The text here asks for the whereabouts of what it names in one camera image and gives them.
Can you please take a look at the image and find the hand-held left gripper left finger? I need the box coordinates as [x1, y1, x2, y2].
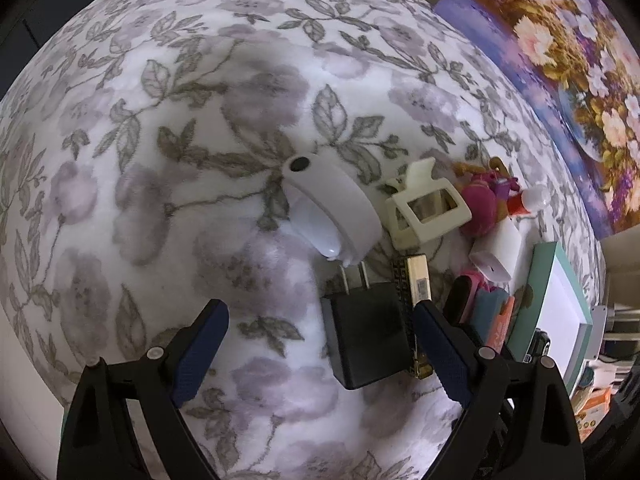
[56, 298, 231, 480]

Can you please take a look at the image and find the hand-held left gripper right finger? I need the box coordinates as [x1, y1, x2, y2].
[412, 300, 586, 480]

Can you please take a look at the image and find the black power adapter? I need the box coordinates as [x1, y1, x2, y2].
[320, 262, 417, 391]

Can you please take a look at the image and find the cream hair claw clip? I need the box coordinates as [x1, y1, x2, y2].
[384, 158, 473, 251]

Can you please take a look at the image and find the white round plug-in device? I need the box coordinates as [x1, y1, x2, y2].
[281, 154, 383, 267]

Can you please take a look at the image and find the blue packet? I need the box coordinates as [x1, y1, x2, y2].
[470, 285, 506, 346]

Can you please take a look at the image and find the orange packet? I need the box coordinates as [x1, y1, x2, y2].
[487, 296, 516, 356]

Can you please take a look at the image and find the pink and black case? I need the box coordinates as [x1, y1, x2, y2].
[442, 270, 483, 326]

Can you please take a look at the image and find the teal box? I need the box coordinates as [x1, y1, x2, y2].
[505, 241, 593, 393]

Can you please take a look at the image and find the white plastic case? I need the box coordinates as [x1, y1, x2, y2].
[467, 220, 523, 282]

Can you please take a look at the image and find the pink doll toy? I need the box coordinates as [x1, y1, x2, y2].
[452, 157, 521, 238]

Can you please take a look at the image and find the orange cardboard box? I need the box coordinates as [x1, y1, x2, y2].
[575, 387, 613, 443]

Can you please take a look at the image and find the red bottle with white cap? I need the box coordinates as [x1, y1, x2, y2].
[507, 185, 549, 218]

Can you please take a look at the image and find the floral printed blanket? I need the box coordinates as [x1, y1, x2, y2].
[0, 0, 608, 480]

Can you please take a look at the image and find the floral painting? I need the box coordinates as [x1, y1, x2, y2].
[432, 0, 640, 235]

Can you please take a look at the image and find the dark cabinet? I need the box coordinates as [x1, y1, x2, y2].
[0, 0, 118, 88]

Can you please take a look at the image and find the white plastic bracket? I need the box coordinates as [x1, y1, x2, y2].
[590, 305, 609, 361]

